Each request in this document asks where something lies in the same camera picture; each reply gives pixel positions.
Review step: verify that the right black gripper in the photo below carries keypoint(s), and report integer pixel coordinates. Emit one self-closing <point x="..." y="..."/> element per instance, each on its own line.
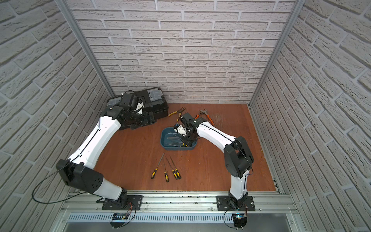
<point x="187" y="142"/>

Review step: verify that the left controller board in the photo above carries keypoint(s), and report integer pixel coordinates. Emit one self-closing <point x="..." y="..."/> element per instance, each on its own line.
<point x="119" y="220"/>

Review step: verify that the orange handled pliers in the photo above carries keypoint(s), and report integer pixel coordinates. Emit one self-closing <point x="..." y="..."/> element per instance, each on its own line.
<point x="204" y="112"/>

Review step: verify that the black plastic toolbox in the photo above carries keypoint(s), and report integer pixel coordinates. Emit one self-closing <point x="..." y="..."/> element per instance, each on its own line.
<point x="154" y="102"/>

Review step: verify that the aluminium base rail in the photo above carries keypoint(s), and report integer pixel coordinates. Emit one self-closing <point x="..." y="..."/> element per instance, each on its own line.
<point x="173" y="207"/>

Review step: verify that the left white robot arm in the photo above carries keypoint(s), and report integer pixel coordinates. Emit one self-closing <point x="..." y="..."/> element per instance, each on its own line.
<point x="78" y="170"/>

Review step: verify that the controller board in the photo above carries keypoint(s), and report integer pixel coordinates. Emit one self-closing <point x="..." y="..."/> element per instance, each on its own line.
<point x="239" y="221"/>
<point x="119" y="220"/>

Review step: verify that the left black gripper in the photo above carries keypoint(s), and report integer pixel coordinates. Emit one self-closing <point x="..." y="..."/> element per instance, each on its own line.
<point x="149" y="118"/>

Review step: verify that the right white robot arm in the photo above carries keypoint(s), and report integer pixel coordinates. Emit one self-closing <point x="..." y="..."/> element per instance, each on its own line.
<point x="237" y="154"/>

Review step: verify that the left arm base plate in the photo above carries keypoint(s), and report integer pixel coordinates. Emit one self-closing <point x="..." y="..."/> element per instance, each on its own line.
<point x="124" y="202"/>

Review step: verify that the right controller board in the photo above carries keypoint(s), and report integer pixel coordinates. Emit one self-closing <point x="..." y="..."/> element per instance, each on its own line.
<point x="239" y="221"/>

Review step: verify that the teal plastic storage box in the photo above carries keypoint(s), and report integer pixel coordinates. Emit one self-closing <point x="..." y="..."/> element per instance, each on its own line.
<point x="171" y="141"/>

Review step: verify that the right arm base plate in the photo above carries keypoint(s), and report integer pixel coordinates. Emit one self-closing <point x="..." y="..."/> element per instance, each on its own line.
<point x="229" y="203"/>

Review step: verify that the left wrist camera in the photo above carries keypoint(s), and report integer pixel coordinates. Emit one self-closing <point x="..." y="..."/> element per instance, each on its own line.
<point x="132" y="103"/>

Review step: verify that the yellow handled pliers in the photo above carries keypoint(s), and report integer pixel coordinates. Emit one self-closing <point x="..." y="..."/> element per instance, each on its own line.
<point x="179" y="112"/>

